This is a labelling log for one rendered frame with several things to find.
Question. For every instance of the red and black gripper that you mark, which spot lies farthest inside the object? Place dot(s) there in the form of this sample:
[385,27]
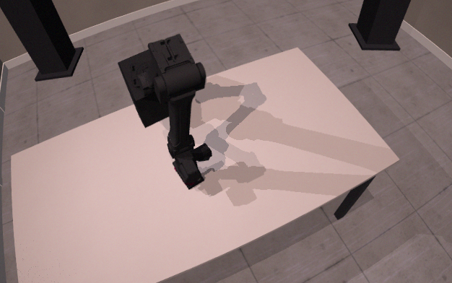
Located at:
[177,169]

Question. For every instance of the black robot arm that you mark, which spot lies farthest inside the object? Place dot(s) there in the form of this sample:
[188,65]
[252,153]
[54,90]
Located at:
[179,79]

